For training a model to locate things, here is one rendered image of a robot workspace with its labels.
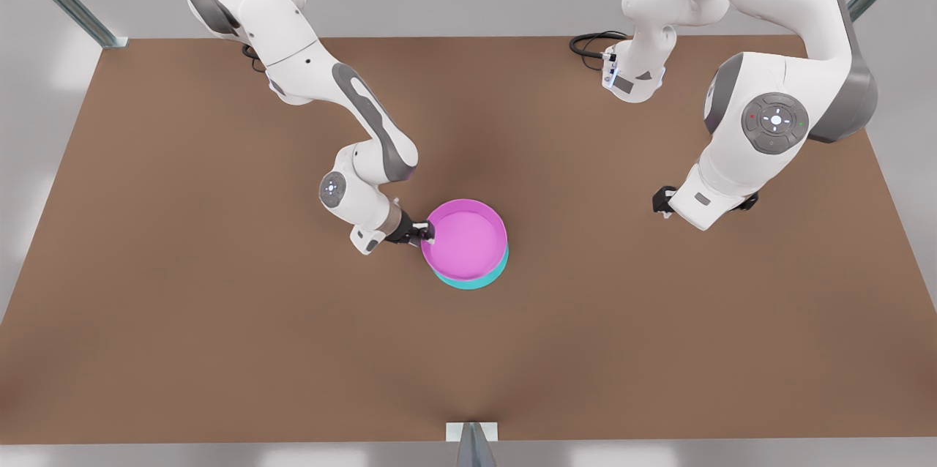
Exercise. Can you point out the pink plate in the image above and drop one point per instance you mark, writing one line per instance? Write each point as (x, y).
(464, 239)

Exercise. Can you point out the blue plate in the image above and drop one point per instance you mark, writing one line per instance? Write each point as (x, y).
(476, 281)

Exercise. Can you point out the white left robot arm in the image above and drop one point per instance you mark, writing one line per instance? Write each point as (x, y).
(776, 64)

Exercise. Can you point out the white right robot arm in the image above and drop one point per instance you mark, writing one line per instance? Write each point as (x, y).
(293, 42)

